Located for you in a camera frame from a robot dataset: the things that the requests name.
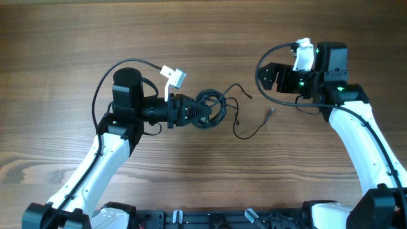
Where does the right camera black cable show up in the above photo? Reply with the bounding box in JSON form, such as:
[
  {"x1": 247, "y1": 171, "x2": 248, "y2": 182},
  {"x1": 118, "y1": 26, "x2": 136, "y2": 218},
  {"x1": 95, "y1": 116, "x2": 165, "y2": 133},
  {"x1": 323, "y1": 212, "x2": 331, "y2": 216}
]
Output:
[{"x1": 254, "y1": 42, "x2": 407, "y2": 223}]

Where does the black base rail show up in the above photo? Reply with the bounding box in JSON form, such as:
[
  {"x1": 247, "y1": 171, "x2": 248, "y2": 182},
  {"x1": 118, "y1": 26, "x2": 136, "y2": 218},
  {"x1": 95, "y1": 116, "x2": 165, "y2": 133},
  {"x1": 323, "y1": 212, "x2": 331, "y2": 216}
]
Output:
[{"x1": 95, "y1": 208, "x2": 319, "y2": 229}]

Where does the camera black cable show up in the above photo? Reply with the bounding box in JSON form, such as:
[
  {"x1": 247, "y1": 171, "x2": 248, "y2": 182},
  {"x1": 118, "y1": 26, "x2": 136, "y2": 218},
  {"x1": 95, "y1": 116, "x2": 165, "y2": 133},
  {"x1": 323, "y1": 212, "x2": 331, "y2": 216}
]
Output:
[
  {"x1": 41, "y1": 58, "x2": 163, "y2": 229},
  {"x1": 254, "y1": 42, "x2": 407, "y2": 223}
]

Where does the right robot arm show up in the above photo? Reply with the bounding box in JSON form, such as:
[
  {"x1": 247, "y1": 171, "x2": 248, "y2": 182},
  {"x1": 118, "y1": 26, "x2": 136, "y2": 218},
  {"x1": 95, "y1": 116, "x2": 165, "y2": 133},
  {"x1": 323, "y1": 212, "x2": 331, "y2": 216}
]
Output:
[{"x1": 254, "y1": 38, "x2": 406, "y2": 228}]

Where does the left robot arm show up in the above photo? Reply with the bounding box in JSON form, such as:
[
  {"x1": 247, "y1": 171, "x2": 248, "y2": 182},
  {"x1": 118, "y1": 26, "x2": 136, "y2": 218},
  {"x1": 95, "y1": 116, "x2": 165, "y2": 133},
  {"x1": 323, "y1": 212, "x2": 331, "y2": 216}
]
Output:
[{"x1": 22, "y1": 67, "x2": 212, "y2": 228}]

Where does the left camera black cable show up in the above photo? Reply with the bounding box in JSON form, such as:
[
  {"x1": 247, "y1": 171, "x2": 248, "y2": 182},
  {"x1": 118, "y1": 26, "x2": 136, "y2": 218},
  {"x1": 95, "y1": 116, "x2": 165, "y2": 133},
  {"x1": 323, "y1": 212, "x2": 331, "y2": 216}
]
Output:
[{"x1": 41, "y1": 58, "x2": 163, "y2": 229}]

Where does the black usb cable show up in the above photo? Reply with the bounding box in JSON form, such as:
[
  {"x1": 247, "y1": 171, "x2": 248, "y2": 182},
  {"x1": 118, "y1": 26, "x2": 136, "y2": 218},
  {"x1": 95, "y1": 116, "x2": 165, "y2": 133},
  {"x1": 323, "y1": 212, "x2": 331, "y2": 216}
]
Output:
[{"x1": 191, "y1": 83, "x2": 276, "y2": 141}]

